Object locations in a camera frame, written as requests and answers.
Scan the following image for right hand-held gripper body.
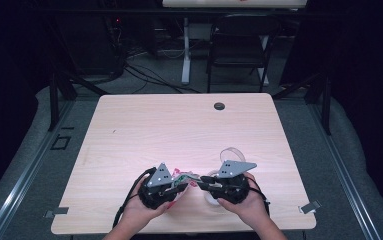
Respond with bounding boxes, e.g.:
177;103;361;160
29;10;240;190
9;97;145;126
215;159;258;205

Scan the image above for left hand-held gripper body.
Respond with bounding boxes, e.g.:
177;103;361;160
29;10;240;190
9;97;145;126
138;162;180;210

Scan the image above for red and white plastic bag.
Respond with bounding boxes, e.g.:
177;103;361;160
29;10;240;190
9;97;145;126
166;167;208;210

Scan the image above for person's left hand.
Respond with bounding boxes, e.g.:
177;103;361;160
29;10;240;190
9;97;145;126
122;178;189;231

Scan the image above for person's right hand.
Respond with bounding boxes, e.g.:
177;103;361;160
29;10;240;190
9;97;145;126
217;171;269;231

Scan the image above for grey tape piece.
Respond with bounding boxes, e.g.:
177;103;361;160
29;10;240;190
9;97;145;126
43;206;70;219
298;199;322;215

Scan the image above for white desk leg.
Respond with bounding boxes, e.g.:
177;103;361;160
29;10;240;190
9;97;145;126
181;17;192;85

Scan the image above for black metal stand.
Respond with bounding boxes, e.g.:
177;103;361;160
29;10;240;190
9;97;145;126
272;71;333;136
47;71;109;132

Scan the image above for black folding chair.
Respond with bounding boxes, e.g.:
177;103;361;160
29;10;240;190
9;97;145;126
206;13;282;94

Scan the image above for dark equipment with red light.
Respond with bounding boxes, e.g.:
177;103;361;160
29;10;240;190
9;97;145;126
55;13;127;76

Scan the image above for left hand-held gripper black cable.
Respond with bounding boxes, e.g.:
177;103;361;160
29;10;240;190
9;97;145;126
112;166;157;229

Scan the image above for hand-held gripper black cable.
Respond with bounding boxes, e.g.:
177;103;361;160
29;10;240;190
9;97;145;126
248;176;272;218
112;166;157;229

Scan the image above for right hand-held gripper black cable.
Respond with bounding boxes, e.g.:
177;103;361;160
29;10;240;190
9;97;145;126
248;176;272;218

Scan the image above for black floor cables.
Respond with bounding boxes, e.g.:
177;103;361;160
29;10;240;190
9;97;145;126
122;63;202;95

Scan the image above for grey metal floor rail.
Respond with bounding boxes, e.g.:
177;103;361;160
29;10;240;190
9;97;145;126
0;99;77;240
307;103;383;240

